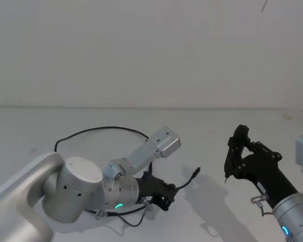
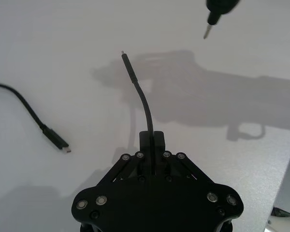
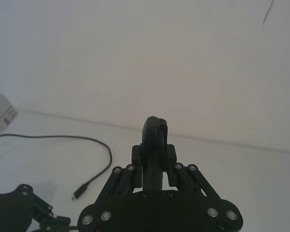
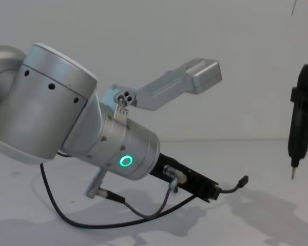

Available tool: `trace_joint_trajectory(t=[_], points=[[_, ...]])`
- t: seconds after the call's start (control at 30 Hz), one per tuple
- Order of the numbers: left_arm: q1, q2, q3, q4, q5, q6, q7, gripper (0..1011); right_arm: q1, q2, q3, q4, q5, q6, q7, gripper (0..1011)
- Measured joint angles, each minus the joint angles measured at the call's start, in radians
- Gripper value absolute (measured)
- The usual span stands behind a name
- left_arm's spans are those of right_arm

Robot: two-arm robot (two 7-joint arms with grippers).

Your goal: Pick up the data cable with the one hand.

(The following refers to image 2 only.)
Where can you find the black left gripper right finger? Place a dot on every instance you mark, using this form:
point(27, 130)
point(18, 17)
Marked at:
point(159, 142)

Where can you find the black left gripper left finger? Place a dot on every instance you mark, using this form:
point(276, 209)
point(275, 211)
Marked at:
point(145, 145)

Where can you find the black plug with silver tip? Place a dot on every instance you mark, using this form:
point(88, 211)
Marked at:
point(213, 17)

